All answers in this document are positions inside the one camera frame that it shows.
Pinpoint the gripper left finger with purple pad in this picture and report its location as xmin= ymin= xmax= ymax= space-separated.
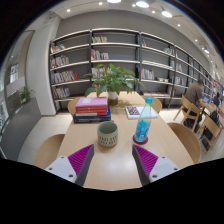
xmin=46 ymin=144 xmax=94 ymax=186

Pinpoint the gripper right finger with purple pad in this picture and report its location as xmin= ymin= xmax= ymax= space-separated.
xmin=132 ymin=144 xmax=179 ymax=186

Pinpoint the clear blue-label water bottle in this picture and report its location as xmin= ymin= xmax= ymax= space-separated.
xmin=135 ymin=102 xmax=151 ymax=141

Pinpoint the red round coaster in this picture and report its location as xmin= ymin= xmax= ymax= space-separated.
xmin=132 ymin=134 xmax=148 ymax=145

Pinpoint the near left wooden chair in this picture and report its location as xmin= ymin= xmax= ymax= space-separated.
xmin=34 ymin=134 xmax=64 ymax=169

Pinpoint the near right wooden chair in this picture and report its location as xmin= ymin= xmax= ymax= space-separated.
xmin=168 ymin=122 xmax=201 ymax=164

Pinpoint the dark blue bottom book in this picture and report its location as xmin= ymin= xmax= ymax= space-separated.
xmin=73 ymin=107 xmax=111 ymax=123

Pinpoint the patterned ceramic mug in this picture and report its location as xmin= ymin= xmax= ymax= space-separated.
xmin=97 ymin=121 xmax=118 ymax=147

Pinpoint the open magazine on table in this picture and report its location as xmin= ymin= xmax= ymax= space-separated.
xmin=125 ymin=106 xmax=158 ymax=119

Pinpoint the red middle book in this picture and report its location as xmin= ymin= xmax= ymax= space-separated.
xmin=76 ymin=106 xmax=108 ymax=116

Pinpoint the far left wooden chair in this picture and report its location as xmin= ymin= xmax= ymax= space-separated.
xmin=67 ymin=97 xmax=79 ymax=114

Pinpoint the far right wooden chair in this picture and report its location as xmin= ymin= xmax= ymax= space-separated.
xmin=145 ymin=97 xmax=162 ymax=113

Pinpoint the pink top book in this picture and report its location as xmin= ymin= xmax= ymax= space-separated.
xmin=76 ymin=97 xmax=107 ymax=107

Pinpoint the wooden chair behind man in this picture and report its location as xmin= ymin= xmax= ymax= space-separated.
xmin=177 ymin=96 xmax=201 ymax=131

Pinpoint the wooden chair with black bag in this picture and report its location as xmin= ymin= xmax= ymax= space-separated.
xmin=201 ymin=110 xmax=221 ymax=151

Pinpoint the small plant on left ledge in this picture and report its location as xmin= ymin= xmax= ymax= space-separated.
xmin=19 ymin=87 xmax=34 ymax=105

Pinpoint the seated man brown shirt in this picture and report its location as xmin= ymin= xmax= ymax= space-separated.
xmin=183 ymin=78 xmax=208 ymax=129

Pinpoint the potted green plant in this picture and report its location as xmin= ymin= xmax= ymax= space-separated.
xmin=85 ymin=63 xmax=144 ymax=106

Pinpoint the grey wall bookshelf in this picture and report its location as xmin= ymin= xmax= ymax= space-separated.
xmin=49 ymin=28 xmax=216 ymax=111

